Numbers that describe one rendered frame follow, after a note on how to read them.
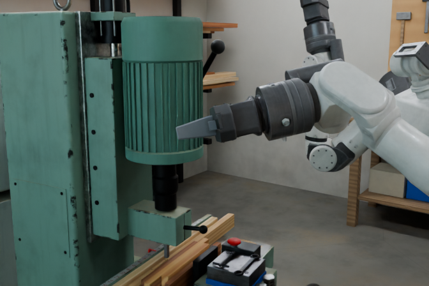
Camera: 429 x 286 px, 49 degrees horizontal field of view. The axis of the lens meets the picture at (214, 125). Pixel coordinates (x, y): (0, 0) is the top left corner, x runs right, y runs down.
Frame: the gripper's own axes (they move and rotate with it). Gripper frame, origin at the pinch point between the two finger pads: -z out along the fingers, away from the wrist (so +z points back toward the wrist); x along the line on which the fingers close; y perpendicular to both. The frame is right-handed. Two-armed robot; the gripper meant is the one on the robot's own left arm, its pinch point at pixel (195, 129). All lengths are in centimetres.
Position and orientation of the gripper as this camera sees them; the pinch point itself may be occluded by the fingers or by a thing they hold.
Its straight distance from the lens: 74.2
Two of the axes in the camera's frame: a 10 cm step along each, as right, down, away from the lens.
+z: 9.7, -2.2, 0.8
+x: -0.8, 0.1, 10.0
